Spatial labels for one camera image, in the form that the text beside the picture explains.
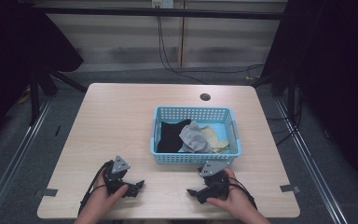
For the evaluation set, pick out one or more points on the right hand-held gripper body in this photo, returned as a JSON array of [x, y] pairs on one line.
[[217, 185]]

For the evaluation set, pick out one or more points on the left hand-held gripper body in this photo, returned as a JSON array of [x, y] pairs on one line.
[[114, 179]]

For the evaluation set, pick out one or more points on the person's right hand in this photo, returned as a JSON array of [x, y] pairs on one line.
[[236, 199]]

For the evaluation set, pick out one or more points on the person's left hand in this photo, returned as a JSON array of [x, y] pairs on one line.
[[101, 200]]

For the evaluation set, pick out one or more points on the light blue plastic basket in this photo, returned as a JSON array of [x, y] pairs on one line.
[[195, 157]]

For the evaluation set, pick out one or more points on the pale yellow sock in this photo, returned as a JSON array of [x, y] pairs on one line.
[[213, 135]]

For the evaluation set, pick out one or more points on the grey sock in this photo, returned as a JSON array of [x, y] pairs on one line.
[[194, 138]]

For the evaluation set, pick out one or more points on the black sock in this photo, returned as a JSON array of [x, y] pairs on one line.
[[171, 135]]

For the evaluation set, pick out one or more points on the grey tape strip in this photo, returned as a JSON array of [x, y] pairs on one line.
[[289, 188], [47, 192]]

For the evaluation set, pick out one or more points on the black metal stand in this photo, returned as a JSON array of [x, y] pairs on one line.
[[35, 93], [287, 87]]

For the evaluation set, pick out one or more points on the black curtain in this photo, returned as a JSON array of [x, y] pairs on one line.
[[15, 62], [332, 77]]

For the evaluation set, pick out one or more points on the black horizontal bar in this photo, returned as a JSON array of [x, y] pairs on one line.
[[155, 12]]

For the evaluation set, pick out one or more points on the metal floor rail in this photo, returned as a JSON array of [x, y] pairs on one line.
[[310, 161], [11, 165]]

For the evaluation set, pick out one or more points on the white wall socket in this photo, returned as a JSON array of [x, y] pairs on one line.
[[162, 3]]

